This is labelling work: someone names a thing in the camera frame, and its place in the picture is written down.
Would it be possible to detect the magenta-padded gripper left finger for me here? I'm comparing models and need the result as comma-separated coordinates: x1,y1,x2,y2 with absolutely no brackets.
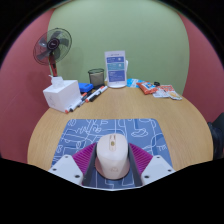
48,142,99,188

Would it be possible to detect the blue wipes packet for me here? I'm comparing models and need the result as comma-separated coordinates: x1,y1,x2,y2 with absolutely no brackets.
126,78,146,89

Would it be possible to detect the pale pink computer mouse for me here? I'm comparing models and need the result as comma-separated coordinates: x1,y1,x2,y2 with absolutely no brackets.
94,133,131,181

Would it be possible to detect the black marker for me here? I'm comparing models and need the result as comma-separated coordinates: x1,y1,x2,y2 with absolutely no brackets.
87,88,104,103

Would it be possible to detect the black red standing fan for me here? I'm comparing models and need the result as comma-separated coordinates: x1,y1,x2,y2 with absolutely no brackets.
32,27,73,78

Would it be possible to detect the blue line-print mouse pad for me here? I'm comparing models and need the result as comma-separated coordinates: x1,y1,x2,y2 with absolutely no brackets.
51,118,174,192

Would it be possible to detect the blue whiteboard eraser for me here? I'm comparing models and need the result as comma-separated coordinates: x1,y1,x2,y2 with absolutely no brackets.
78,82,95,94

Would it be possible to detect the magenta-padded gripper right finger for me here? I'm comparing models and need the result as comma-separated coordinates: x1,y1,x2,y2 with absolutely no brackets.
127,143,177,188

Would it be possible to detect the red snack packet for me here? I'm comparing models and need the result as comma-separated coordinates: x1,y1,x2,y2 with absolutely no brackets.
136,81,158,96

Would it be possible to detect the white tissue box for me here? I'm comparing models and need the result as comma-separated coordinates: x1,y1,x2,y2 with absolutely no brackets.
42,75,82,113

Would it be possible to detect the white red-capped marker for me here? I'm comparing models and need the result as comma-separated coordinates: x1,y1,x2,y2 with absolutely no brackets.
84,85,109,103
64,92,89,115

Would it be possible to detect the clear acrylic sign stand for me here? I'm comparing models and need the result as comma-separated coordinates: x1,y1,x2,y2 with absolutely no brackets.
104,50,129,89

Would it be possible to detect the black office chair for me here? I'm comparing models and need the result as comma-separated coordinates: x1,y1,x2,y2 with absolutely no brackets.
207,112,224,160

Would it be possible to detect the dark mesh pen cup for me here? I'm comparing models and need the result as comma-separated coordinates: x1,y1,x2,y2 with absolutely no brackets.
87,68,106,88

